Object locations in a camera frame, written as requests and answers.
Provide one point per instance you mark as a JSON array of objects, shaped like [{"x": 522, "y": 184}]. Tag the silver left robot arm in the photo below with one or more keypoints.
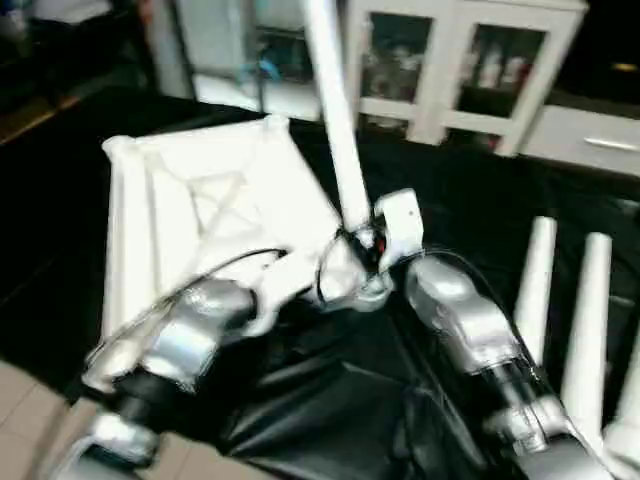
[{"x": 190, "y": 335}]

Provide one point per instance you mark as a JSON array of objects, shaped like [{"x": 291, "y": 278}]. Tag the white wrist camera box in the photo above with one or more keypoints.
[
  {"x": 285, "y": 285},
  {"x": 400, "y": 220}
]

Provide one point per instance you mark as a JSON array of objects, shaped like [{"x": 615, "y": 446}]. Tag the black equipment case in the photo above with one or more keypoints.
[{"x": 615, "y": 50}]

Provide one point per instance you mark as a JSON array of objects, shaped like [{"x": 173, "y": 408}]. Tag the white drawer unit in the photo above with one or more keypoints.
[{"x": 590, "y": 140}]

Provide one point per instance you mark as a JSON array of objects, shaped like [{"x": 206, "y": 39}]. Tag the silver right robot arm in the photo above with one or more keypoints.
[{"x": 460, "y": 310}]

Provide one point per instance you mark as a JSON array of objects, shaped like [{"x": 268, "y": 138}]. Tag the black work mat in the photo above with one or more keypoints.
[{"x": 60, "y": 200}]

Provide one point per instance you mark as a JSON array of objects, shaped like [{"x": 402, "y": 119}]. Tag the teal plastic object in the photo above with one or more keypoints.
[{"x": 265, "y": 70}]

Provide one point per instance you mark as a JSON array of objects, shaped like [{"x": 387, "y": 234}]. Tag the white plastic table leg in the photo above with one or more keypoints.
[
  {"x": 335, "y": 110},
  {"x": 625, "y": 420},
  {"x": 535, "y": 290},
  {"x": 588, "y": 330}
]

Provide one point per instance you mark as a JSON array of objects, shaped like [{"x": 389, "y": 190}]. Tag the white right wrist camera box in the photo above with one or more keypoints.
[{"x": 400, "y": 220}]

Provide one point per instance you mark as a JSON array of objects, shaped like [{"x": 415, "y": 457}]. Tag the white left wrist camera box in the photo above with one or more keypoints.
[{"x": 285, "y": 285}]

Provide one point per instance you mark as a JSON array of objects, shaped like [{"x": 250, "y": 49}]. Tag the white plastic table top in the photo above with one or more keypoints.
[{"x": 200, "y": 200}]

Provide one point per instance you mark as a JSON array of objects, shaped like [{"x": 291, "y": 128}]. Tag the white glass door cabinet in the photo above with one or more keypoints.
[{"x": 450, "y": 60}]

